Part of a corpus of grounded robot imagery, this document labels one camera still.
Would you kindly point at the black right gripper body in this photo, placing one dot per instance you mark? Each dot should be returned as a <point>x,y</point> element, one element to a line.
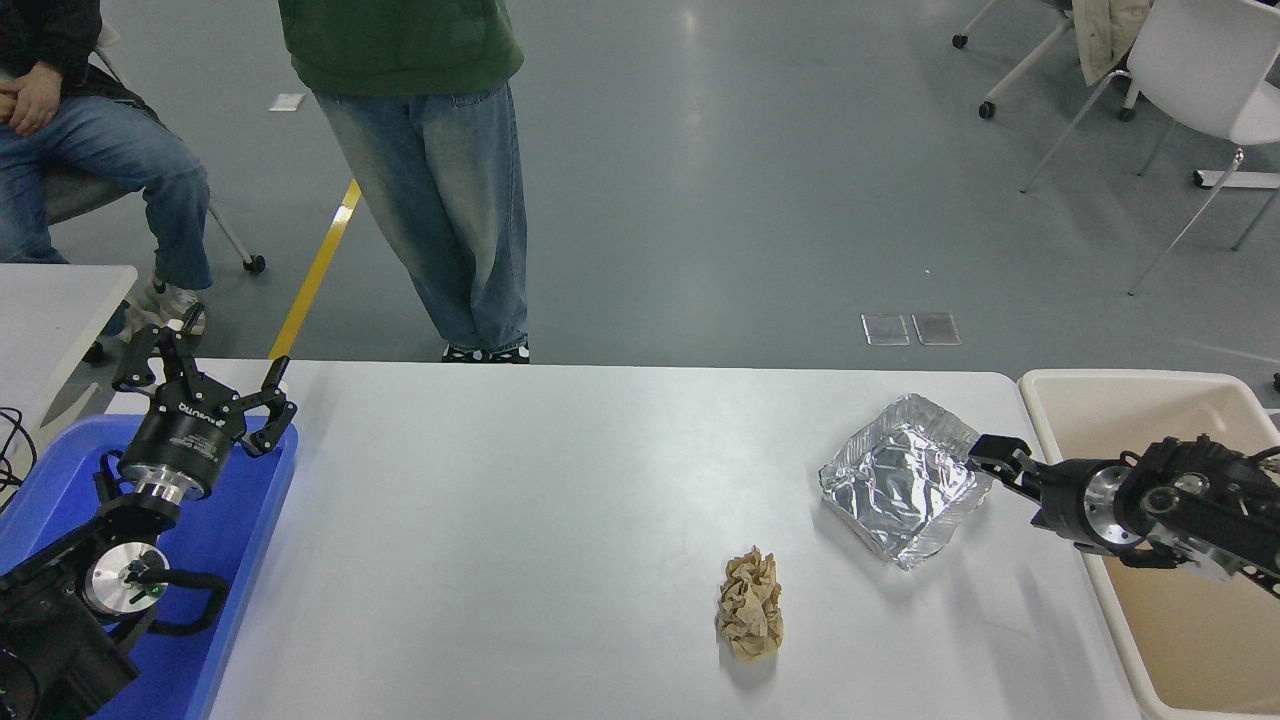
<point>1062,500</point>

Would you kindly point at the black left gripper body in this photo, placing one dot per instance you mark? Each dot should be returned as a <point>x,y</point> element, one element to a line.
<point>185,440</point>

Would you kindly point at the square foil tray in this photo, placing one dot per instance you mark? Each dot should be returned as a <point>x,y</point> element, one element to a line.
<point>890,490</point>

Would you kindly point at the tan paper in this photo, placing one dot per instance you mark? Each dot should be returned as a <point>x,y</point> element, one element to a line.
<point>750,610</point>

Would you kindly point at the person's left hand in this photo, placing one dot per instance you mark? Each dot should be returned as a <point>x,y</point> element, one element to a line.
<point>35,100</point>

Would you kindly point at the person's right hand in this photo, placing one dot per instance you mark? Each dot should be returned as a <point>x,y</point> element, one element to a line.
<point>5,97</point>

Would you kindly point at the black castor wheel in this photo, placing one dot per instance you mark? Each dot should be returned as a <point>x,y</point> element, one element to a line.
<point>96,352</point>

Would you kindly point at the blue plastic tray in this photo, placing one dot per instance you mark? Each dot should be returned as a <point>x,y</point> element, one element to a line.
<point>240,560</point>

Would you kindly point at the metal floor plate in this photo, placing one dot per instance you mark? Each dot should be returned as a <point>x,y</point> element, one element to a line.
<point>936,328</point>
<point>885,330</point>

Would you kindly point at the white side table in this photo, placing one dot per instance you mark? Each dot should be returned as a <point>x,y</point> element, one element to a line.
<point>50,310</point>

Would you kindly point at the yellow floor tape line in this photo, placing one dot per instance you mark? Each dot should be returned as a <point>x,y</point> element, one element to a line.
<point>315,270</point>

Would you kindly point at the large pale plastic bin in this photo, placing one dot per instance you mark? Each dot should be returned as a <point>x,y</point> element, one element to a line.
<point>1180,640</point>

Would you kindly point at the grey office chair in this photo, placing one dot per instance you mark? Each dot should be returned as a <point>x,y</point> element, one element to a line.
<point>85,200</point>

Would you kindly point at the person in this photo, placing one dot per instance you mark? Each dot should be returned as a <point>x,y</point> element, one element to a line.
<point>100,150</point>
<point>430,200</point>

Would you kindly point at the white rolling stand legs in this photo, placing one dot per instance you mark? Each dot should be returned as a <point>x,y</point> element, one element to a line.
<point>987,110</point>

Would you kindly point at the white floor bar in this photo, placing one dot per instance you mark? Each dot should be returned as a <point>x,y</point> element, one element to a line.
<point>1240,179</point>

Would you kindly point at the beige coat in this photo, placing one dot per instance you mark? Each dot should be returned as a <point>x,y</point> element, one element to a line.
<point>1105,40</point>

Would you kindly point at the white plastic chair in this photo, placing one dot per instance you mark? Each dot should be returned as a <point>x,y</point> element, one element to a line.
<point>1200,70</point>

